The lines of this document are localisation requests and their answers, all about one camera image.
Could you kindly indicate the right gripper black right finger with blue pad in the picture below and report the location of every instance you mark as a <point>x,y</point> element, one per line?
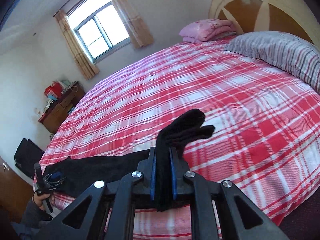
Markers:
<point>219,210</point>

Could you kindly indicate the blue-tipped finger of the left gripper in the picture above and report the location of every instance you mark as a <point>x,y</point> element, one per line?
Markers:
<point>56,176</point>

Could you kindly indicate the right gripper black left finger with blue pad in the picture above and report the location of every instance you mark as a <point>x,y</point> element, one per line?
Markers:
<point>105,210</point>

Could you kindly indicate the black pants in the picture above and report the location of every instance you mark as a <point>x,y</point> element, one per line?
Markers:
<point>79,174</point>

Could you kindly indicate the dark sleeved left forearm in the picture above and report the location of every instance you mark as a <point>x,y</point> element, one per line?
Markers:
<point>33,219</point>

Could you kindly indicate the person's left hand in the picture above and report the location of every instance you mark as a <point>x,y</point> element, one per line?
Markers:
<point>38,200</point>

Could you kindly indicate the brown wooden door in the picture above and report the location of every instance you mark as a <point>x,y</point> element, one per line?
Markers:
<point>15,193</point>

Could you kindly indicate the black bag on floor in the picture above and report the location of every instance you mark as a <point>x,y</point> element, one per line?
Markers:
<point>27,154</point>

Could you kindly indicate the brown wooden desk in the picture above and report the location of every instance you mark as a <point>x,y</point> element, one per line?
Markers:
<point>59,110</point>

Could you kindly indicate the red gift bag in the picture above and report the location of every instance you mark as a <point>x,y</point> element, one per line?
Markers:
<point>55,89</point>

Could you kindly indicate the red white plaid bedsheet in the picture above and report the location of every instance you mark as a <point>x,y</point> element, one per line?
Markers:
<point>267,120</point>

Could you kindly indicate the left beige curtain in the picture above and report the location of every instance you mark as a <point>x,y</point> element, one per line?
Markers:
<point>82,61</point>

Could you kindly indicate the beige curtain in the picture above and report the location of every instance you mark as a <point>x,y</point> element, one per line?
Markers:
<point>137,29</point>
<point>82,61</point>

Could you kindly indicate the pink folded blanket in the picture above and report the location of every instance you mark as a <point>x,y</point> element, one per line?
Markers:
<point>207,30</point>

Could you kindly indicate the right beige curtain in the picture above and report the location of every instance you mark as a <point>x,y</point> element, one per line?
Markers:
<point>137,29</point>

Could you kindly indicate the grey striped pillow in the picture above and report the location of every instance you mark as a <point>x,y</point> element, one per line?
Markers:
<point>285,51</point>

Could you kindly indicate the cream wooden headboard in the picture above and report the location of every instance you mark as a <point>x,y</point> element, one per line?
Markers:
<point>289,16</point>

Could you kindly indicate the window with grey frame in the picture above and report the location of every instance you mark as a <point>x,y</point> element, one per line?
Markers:
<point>98,28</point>

